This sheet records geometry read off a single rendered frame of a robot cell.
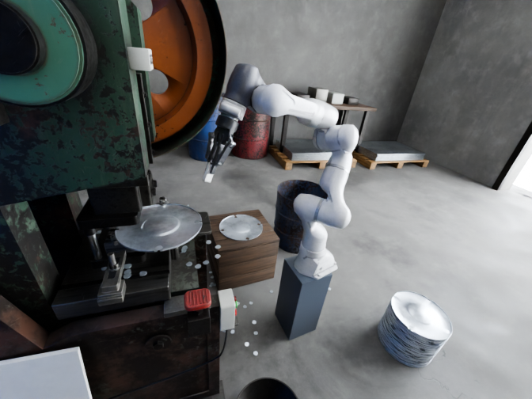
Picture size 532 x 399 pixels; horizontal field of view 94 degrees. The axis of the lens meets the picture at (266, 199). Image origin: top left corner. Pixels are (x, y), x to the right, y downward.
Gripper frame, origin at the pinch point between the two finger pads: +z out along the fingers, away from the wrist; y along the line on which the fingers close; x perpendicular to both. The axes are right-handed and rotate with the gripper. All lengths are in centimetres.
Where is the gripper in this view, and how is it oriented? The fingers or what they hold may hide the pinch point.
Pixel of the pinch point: (209, 172)
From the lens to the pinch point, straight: 91.6
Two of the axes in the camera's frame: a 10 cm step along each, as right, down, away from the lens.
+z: -3.8, 9.1, 1.7
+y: -7.2, -4.0, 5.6
